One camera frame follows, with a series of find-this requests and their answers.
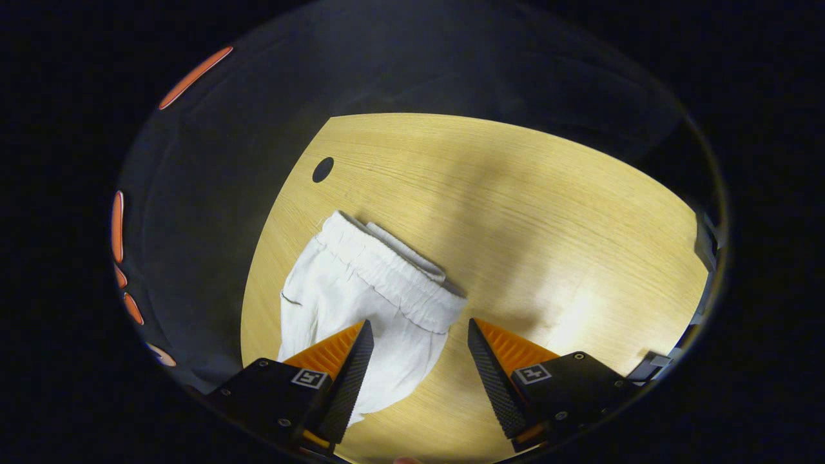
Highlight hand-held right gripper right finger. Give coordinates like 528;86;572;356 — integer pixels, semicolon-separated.
467;317;639;453

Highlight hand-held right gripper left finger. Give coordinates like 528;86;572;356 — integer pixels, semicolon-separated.
209;319;375;455

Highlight white jeans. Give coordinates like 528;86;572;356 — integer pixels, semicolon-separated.
277;210;468;427

